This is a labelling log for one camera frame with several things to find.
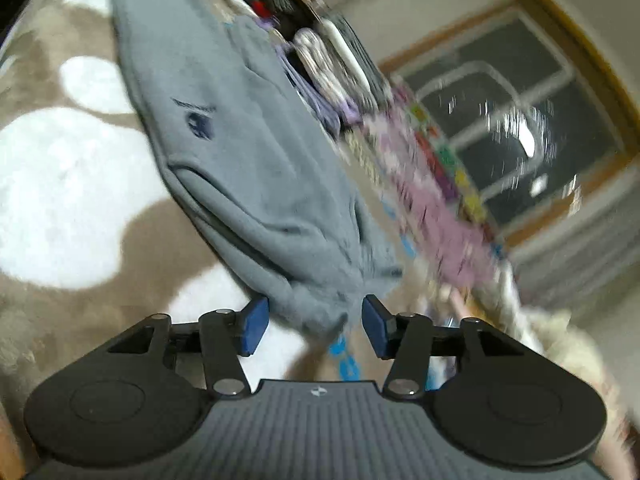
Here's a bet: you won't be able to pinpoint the purple floral duvet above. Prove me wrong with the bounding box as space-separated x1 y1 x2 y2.
360 105 502 293

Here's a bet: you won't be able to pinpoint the cartoon mouse printed blanket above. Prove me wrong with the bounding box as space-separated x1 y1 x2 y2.
0 0 451 480

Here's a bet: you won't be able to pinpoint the grey fleece pants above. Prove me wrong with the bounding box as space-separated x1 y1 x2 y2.
109 0 404 339

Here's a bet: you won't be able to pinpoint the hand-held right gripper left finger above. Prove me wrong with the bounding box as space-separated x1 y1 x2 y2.
107 294 271 400

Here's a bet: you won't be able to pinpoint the white crumpled quilt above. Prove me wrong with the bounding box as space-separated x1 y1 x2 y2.
492 260 640 480

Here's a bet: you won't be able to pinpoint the window with wooden frame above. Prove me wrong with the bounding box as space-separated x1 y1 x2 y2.
379 0 640 261

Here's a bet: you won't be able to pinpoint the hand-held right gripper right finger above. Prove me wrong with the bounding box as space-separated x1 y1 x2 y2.
361 294 532 401

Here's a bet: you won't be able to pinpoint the colourful alphabet foam headboard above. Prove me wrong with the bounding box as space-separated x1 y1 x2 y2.
394 85 507 261

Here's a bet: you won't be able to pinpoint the grey and purple clothes stack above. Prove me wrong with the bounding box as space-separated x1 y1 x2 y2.
272 10 392 135

